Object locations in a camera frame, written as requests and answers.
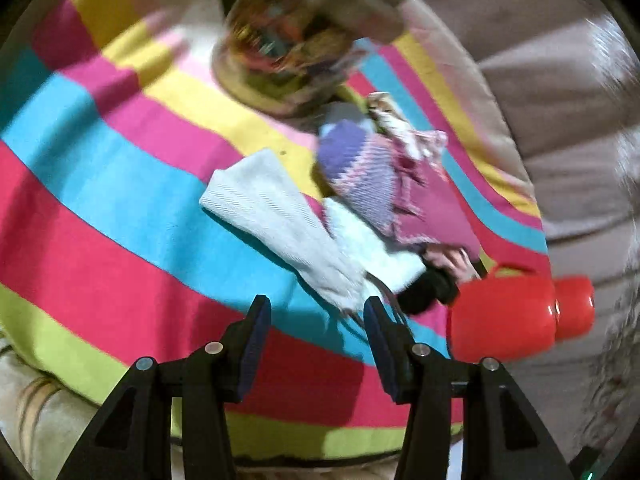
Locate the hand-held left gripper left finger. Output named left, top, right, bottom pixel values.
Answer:
left=57, top=294, right=273, bottom=480

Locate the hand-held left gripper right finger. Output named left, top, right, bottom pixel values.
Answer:
left=362, top=296, right=576, bottom=480

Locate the pale blue cloth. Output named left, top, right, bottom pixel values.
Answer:
left=322, top=197, right=427, bottom=294

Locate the pink cloth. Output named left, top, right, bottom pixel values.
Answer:
left=425, top=245, right=482, bottom=284

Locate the white knit cloth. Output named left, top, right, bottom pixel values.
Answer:
left=199, top=149, right=369, bottom=312

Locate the black cloth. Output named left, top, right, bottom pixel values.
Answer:
left=397, top=259, right=462, bottom=317

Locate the red canister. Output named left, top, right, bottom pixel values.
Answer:
left=445, top=264, right=597, bottom=364

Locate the maroon cloth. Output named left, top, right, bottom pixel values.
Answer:
left=385, top=145, right=484, bottom=257

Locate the purple pink knitted sock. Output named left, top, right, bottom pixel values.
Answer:
left=317, top=120, right=402, bottom=237

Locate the colourful striped blanket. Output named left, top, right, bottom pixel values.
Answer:
left=0, top=0, right=551, bottom=461

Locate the beige striped plush blanket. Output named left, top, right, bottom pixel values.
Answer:
left=0, top=330, right=176, bottom=480

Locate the white floral cloth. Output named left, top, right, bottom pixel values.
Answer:
left=369, top=92, right=449, bottom=162

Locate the beige curtain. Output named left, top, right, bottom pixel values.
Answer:
left=395, top=0, right=640, bottom=480

